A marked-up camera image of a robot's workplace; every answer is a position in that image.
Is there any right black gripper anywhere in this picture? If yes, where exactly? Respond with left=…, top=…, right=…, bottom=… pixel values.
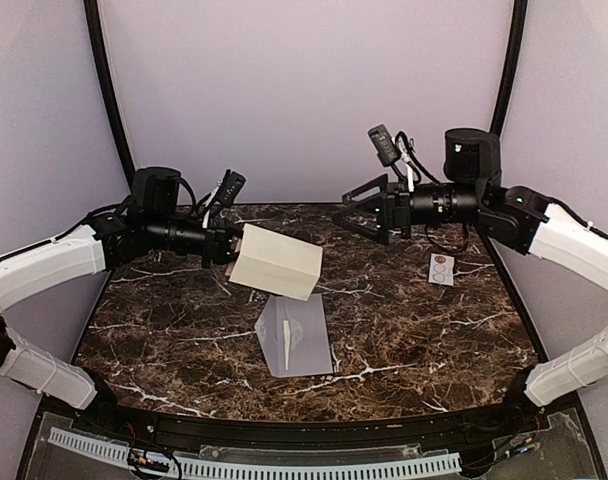
left=332, top=172, right=485, bottom=244

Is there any beige decorated letter paper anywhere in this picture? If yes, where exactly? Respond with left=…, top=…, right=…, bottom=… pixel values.
left=283, top=319, right=292, bottom=371

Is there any grey envelope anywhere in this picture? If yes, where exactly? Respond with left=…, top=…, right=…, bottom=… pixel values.
left=255, top=294, right=334, bottom=378

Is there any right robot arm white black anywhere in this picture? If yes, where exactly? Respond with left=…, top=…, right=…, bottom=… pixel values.
left=333, top=125, right=608, bottom=434

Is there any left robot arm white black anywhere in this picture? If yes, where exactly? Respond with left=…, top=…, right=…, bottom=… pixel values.
left=0, top=167, right=246, bottom=436

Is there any white sticker sheet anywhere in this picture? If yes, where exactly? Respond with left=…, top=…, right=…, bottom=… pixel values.
left=428, top=253, right=455, bottom=286

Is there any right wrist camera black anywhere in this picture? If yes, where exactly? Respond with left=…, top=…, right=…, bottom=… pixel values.
left=368, top=124, right=400, bottom=167

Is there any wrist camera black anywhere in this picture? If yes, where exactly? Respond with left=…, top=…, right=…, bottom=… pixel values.
left=215, top=169, right=246, bottom=208
left=368, top=124, right=400, bottom=167

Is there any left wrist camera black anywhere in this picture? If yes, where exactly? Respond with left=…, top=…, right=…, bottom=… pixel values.
left=215, top=169, right=246, bottom=208

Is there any black front table rail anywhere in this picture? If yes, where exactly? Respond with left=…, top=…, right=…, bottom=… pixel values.
left=94, top=406, right=513, bottom=451

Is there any white slotted cable duct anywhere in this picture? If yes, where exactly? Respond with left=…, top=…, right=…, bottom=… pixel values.
left=47, top=427, right=462, bottom=479

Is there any right black frame post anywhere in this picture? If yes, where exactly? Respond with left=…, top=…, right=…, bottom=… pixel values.
left=489, top=0, right=528, bottom=136

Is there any black frame post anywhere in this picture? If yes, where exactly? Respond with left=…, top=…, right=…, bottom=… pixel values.
left=489, top=0, right=528, bottom=136
left=83, top=0, right=136, bottom=185

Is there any left black frame post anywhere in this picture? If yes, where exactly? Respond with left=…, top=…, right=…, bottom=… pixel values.
left=83, top=0, right=136, bottom=185

